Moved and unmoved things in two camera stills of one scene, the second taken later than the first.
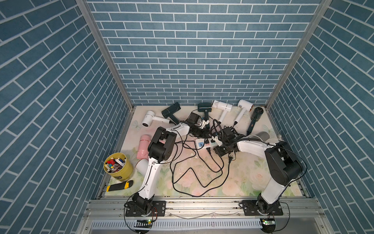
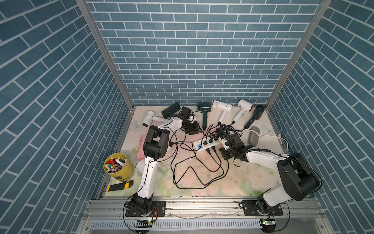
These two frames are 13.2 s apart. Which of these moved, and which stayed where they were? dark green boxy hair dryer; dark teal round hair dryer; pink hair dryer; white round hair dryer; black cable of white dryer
Moved: black cable of white dryer; dark teal round hair dryer
Stayed: white round hair dryer; pink hair dryer; dark green boxy hair dryer
